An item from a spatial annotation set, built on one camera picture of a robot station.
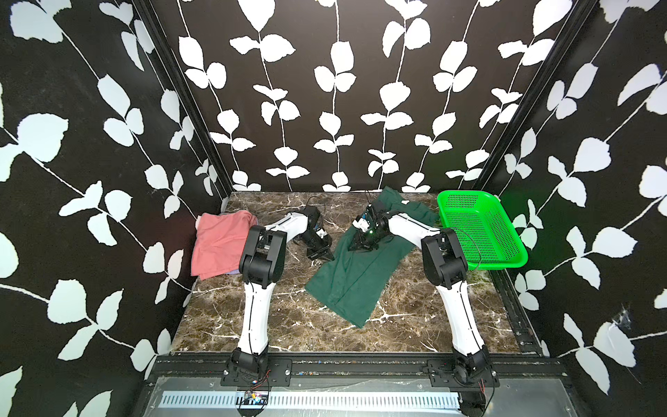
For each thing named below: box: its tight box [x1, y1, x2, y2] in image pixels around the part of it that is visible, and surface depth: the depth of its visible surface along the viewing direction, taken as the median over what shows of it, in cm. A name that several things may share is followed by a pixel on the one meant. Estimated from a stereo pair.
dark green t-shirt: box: [304, 186, 441, 329], surface depth 95 cm
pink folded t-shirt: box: [191, 210, 258, 281], surface depth 99 cm
